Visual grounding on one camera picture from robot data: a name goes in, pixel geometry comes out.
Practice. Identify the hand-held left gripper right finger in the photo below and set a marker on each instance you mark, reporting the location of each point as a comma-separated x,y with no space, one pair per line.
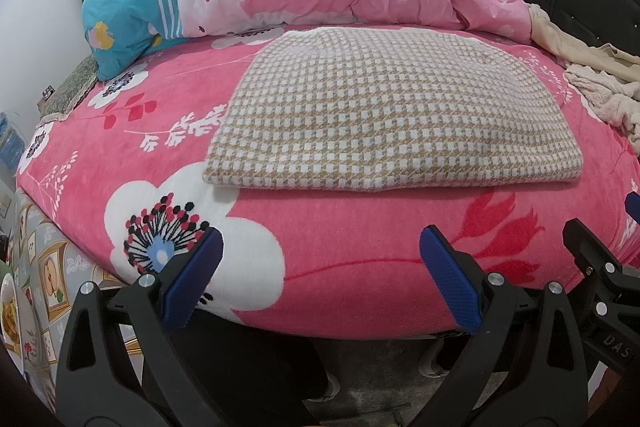
450,282

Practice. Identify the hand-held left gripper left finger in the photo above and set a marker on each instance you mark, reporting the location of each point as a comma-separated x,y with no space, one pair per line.
195,282

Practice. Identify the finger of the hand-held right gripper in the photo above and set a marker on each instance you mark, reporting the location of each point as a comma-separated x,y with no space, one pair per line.
634,207
592,257

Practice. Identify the beige checkered knit blanket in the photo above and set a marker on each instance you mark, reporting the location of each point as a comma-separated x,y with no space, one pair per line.
390,107

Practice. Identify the white shoe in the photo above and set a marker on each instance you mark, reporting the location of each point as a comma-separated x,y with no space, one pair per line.
440,363
322,389

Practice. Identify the pink floral bed blanket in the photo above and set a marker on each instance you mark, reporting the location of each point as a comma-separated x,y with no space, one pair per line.
350,247

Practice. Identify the grey printed bed skirt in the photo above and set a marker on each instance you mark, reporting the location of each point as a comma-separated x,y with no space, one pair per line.
45,267

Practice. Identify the beige cloth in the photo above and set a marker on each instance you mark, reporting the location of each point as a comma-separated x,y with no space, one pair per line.
575,42

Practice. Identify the plate of food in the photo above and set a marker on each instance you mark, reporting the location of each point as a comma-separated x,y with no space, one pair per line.
9,312

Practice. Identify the green patterned mat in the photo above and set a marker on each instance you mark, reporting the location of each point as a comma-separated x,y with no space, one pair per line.
72,89

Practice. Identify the blue plastic container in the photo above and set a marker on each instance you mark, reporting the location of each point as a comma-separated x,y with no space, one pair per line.
10,142

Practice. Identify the wall socket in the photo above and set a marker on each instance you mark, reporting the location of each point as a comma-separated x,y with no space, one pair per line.
49,90

